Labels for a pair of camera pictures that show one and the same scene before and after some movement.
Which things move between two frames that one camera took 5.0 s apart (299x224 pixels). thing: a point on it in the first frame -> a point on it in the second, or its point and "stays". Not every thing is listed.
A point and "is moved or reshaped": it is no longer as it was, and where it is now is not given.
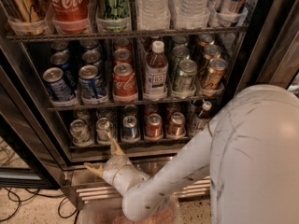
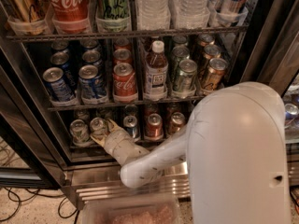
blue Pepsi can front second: (92, 88) stays
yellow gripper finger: (97, 169) -> (101, 142)
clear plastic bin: (111, 212) stays
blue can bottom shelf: (130, 132) stays
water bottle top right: (191, 6) stays
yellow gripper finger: (116, 149) -> (115, 126)
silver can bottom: (104, 129) is moved or reshaped
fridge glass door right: (272, 54) stays
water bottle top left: (153, 8) stays
